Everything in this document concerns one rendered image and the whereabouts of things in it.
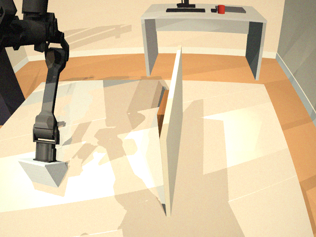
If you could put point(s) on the dark brown picture frame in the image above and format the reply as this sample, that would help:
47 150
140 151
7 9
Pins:
161 111

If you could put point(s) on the cream wall panel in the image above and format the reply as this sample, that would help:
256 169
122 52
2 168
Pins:
171 132

